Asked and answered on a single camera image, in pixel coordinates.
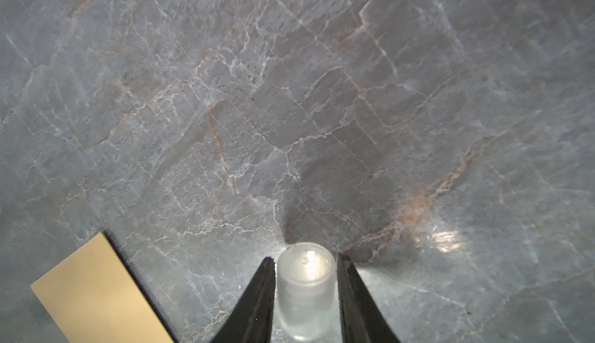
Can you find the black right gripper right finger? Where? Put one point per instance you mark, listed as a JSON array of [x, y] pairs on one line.
[[361, 319]]

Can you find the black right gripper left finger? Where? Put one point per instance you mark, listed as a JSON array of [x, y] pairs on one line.
[[252, 318]]

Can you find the white glue stick cap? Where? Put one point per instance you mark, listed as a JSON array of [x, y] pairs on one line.
[[306, 287]]

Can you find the tan paper envelope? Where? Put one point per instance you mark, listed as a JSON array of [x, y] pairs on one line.
[[92, 297]]

